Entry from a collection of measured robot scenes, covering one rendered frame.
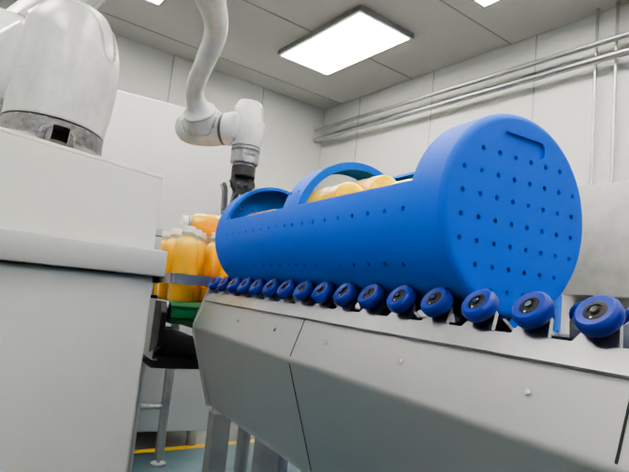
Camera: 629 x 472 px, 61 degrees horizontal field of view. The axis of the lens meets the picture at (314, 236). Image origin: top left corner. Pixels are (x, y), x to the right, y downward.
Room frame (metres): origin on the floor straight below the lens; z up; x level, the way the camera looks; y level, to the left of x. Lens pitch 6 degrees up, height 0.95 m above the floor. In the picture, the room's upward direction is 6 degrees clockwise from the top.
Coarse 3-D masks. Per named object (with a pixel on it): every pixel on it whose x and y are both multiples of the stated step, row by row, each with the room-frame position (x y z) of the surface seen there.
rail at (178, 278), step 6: (174, 276) 1.52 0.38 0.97; (180, 276) 1.53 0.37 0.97; (186, 276) 1.53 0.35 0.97; (192, 276) 1.54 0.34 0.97; (198, 276) 1.55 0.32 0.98; (204, 276) 1.56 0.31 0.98; (210, 276) 1.57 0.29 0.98; (174, 282) 1.52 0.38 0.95; (180, 282) 1.53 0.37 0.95; (186, 282) 1.54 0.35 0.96; (192, 282) 1.54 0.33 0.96; (198, 282) 1.55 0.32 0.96; (204, 282) 1.56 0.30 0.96
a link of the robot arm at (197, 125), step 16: (208, 0) 1.29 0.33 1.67; (224, 0) 1.32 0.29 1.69; (208, 16) 1.33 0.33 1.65; (224, 16) 1.34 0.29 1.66; (208, 32) 1.37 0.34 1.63; (224, 32) 1.38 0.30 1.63; (208, 48) 1.41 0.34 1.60; (208, 64) 1.46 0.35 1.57; (192, 80) 1.51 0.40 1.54; (192, 96) 1.56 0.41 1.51; (192, 112) 1.60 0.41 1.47; (208, 112) 1.61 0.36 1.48; (176, 128) 1.67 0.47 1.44; (192, 128) 1.63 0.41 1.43; (208, 128) 1.62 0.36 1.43; (192, 144) 1.70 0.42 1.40; (208, 144) 1.67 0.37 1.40
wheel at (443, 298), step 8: (440, 288) 0.71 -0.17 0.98; (424, 296) 0.72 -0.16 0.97; (432, 296) 0.71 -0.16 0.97; (440, 296) 0.70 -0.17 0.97; (448, 296) 0.69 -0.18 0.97; (424, 304) 0.71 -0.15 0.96; (432, 304) 0.70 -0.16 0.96; (440, 304) 0.69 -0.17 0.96; (448, 304) 0.69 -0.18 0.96; (424, 312) 0.71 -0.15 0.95; (432, 312) 0.69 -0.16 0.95; (440, 312) 0.69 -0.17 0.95
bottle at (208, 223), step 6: (192, 216) 1.74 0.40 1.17; (198, 216) 1.73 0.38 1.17; (204, 216) 1.73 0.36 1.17; (210, 216) 1.74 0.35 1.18; (216, 216) 1.76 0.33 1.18; (192, 222) 1.73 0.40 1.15; (198, 222) 1.72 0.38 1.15; (204, 222) 1.73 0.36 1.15; (210, 222) 1.73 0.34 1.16; (216, 222) 1.75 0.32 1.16; (198, 228) 1.73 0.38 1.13; (204, 228) 1.73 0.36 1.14; (210, 228) 1.74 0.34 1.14; (210, 234) 1.76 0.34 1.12
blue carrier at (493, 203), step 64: (512, 128) 0.71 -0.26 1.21; (256, 192) 1.41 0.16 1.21; (384, 192) 0.77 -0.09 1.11; (448, 192) 0.66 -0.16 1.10; (512, 192) 0.72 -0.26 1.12; (576, 192) 0.78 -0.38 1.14; (256, 256) 1.19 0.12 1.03; (320, 256) 0.94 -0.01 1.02; (384, 256) 0.78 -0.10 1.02; (448, 256) 0.67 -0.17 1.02; (512, 256) 0.72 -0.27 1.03; (576, 256) 0.78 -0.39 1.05
